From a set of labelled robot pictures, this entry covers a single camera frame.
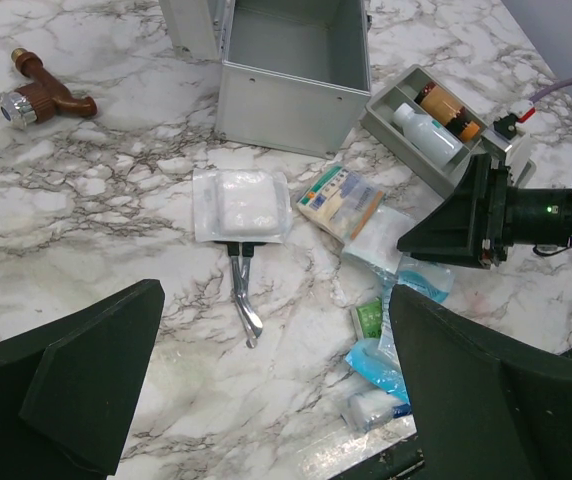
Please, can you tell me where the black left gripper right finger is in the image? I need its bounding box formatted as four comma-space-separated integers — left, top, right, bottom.
390, 286, 572, 479

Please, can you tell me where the grey plastic tray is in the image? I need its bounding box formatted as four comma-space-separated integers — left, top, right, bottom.
359, 64, 537, 199

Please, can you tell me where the blue alcohol pad bag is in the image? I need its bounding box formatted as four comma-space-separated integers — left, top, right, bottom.
382, 254, 455, 304

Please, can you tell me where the white medicine bottle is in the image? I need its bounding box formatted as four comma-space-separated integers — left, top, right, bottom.
393, 103, 463, 167

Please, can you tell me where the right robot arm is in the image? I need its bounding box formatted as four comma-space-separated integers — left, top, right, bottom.
397, 154, 572, 269

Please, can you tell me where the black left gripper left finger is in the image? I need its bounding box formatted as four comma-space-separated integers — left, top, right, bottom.
0, 279, 165, 479

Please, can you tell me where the blue white bandage roll pack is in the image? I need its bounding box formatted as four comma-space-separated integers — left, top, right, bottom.
340, 338, 412, 434

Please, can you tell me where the white gauze pack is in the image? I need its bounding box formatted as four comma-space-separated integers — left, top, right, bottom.
192, 169, 293, 243

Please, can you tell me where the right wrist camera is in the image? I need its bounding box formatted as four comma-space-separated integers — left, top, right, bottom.
493, 99, 535, 181

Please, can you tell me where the brown faucet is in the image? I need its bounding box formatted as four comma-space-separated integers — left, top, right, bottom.
0, 48, 98, 129

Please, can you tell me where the grey metal medicine box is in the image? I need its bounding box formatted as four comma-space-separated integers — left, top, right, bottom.
160, 0, 371, 158

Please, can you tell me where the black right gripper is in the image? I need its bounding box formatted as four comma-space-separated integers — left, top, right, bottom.
397, 154, 509, 270

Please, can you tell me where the bandage packet blue orange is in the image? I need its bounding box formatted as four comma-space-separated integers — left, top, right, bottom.
295, 165, 384, 243

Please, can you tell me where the brown medicine bottle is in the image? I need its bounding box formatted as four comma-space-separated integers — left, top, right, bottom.
415, 82, 480, 143

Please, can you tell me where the small green box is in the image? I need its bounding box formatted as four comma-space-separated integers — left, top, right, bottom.
350, 297, 383, 340

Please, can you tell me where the clear white pad packet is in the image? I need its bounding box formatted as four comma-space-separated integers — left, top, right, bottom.
341, 205, 416, 274

